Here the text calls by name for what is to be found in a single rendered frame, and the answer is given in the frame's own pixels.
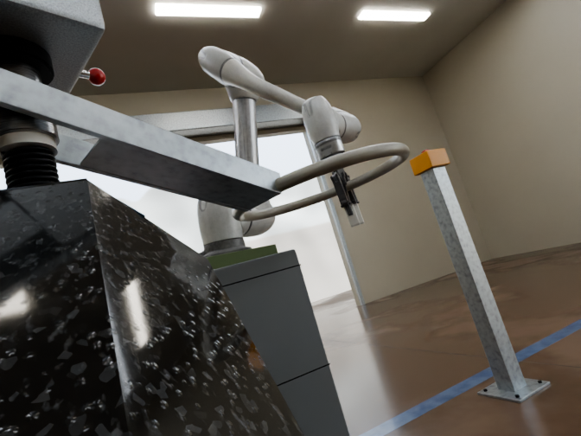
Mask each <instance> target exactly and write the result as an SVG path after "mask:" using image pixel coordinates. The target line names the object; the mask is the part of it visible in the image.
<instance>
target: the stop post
mask: <svg viewBox="0 0 581 436"><path fill-rule="evenodd" d="M448 164H450V160H449V158H448V155H447V153H446V150H445V148H441V149H435V150H429V151H425V152H423V153H421V154H420V155H418V156H416V157H415V158H413V159H412V160H410V165H411V167H412V171H413V174H414V176H419V175H421V177H422V179H423V182H424V185H425V189H426V191H427V194H428V196H429V199H430V201H431V206H432V208H433V210H434V213H435V216H436V218H437V222H438V225H439V227H440V229H441V232H442V235H443V237H444V241H445V244H446V246H447V249H448V251H449V254H450V258H451V260H452V263H453V266H454V268H455V270H456V275H457V277H458V279H459V282H460V285H461V287H462V289H463V294H464V297H465V298H466V301H467V304H468V307H469V310H470V313H471V316H472V318H473V320H474V323H475V326H476V329H477V332H478V335H479V337H480V339H481V342H482V347H483V348H484V351H485V354H486V357H487V358H488V363H489V366H490V368H491V370H492V373H493V376H494V378H495V382H494V383H492V384H491V385H489V386H487V387H486V388H484V389H482V390H481V391H479V392H477V393H478V394H479V395H484V396H488V397H492V398H496V399H501V400H505V401H513V402H518V403H522V402H523V401H525V400H526V399H528V398H529V397H531V396H532V395H534V394H536V393H537V392H539V391H540V390H541V389H542V388H544V387H546V386H547V385H549V384H550V382H549V381H542V380H534V379H528V378H524V376H523V374H522V372H521V369H520V365H519V363H518V361H517V358H516V355H515V353H514V349H513V347H512V344H511V342H510V340H509V337H508V334H507V331H506V328H505V326H504V323H503V321H502V319H501V314H500V312H499V310H498V307H497V305H496V302H495V299H494V296H493V293H492V292H491V289H490V286H489V284H488V280H487V278H486V275H485V272H484V271H483V268H482V264H481V261H480V259H479V257H478V254H477V251H476V248H475V245H474V243H473V240H472V238H471V236H470V233H469V230H468V227H467V225H466V222H465V220H464V218H463V213H462V211H461V209H460V206H459V204H458V201H457V198H456V195H455V192H454V190H453V188H452V185H451V183H450V179H449V177H448V174H447V171H446V169H445V167H444V166H446V165H448Z"/></svg>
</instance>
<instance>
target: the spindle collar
mask: <svg viewBox="0 0 581 436"><path fill-rule="evenodd" d="M0 68H2V69H5V70H8V71H10V72H12V73H15V74H19V75H21V76H23V77H26V78H29V79H31V80H35V81H37V82H40V83H42V78H41V74H40V72H39V71H38V70H37V69H36V68H35V67H33V66H31V65H29V64H27V63H24V62H21V61H0ZM15 131H36V132H41V133H44V134H47V135H49V136H51V137H52V138H54V140H55V142H56V146H57V145H58V144H59V142H60V139H59V134H58V130H57V125H56V124H53V123H50V122H48V121H45V120H41V119H37V118H34V117H31V116H29V115H26V114H23V113H19V112H15V111H12V110H10V109H7V108H4V107H1V106H0V136H2V135H4V134H7V133H11V132H15Z"/></svg>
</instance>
